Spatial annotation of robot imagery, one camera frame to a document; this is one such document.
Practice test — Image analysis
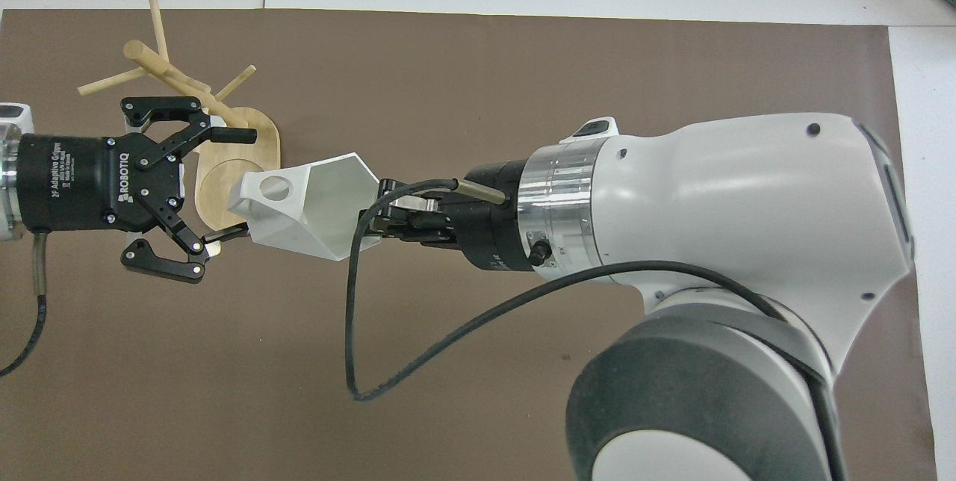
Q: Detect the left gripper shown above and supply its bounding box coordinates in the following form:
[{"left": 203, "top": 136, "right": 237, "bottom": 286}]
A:
[{"left": 19, "top": 96, "right": 258, "bottom": 285}]

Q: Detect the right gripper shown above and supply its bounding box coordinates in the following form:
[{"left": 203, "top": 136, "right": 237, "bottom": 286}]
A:
[{"left": 439, "top": 159, "right": 544, "bottom": 273}]

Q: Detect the white faceted cup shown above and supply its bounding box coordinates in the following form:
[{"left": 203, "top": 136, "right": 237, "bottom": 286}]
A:
[{"left": 227, "top": 153, "right": 386, "bottom": 262}]

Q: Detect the wooden cup rack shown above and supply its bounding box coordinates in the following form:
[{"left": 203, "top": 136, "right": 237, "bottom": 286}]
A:
[{"left": 77, "top": 0, "right": 283, "bottom": 232}]

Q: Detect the black cable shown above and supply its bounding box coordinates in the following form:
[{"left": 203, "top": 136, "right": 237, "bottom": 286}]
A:
[
  {"left": 0, "top": 231, "right": 51, "bottom": 378},
  {"left": 344, "top": 178, "right": 849, "bottom": 481}
]

